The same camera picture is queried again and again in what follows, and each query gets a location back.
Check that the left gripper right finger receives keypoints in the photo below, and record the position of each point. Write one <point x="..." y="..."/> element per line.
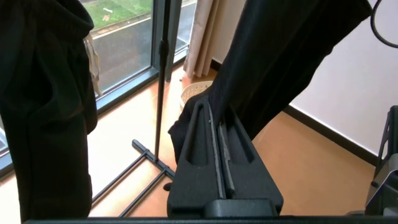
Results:
<point x="252" y="183"/>

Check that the white laundry basket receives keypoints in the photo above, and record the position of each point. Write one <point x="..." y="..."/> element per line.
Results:
<point x="192" y="90"/>

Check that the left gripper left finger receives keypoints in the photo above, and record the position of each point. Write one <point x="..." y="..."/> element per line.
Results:
<point x="196" y="183"/>

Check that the window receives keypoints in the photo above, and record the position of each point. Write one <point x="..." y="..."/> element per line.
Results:
<point x="124" y="56"/>

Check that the black clothes rack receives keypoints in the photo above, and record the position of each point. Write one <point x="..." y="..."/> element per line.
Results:
<point x="161" y="93"/>

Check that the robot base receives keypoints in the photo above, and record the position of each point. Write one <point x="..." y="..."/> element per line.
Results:
<point x="385" y="186"/>

